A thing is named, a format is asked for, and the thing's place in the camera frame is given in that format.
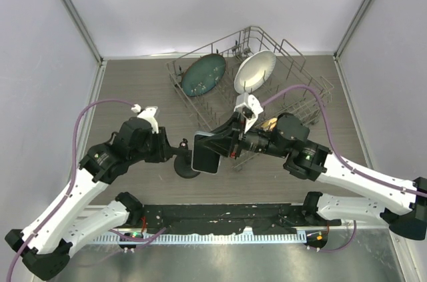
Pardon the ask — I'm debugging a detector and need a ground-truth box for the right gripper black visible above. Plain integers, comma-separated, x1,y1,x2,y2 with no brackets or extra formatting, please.
199,111,290,159

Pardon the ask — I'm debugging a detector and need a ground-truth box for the black smartphone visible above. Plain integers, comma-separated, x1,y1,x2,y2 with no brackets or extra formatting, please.
191,131,221,175

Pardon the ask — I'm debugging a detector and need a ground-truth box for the black phone stand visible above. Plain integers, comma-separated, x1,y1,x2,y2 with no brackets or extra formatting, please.
171,138,200,179

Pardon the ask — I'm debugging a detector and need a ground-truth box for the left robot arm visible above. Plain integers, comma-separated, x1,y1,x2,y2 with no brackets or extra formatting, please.
5,117,172,281

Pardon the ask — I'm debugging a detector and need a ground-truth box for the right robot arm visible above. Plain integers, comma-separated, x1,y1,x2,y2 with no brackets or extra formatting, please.
192,113,426,241

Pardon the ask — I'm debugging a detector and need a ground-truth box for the teal ceramic plate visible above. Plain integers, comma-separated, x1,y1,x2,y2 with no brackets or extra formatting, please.
181,53,227,97

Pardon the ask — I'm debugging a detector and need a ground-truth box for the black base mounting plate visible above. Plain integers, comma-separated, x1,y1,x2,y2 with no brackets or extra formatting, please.
130,203,310,235

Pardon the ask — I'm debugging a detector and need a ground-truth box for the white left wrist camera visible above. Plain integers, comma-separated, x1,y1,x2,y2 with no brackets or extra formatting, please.
131,104,159,134

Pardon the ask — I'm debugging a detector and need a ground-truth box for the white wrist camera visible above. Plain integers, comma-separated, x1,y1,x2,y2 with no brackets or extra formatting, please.
234,93,264,134
131,104,159,134

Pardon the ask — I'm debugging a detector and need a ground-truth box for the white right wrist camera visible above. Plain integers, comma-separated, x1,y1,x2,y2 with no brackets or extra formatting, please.
234,93,264,134

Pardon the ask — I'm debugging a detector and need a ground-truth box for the grey wire dish rack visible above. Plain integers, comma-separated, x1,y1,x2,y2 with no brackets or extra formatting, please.
166,25,334,173

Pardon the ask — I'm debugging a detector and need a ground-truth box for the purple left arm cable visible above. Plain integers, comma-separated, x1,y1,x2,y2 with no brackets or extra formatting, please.
6,99,136,282

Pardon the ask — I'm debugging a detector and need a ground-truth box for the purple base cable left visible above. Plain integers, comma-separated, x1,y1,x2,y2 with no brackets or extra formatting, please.
109,227,167,251

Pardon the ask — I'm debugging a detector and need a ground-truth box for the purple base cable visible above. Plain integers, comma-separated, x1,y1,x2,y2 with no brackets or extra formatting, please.
306,220,358,253
109,227,167,251

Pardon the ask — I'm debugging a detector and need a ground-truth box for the white slotted cable duct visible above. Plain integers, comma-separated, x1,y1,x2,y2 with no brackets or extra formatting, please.
89,231,306,245

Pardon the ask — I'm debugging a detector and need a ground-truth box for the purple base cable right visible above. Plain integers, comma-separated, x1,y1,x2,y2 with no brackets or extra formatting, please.
306,220,358,253

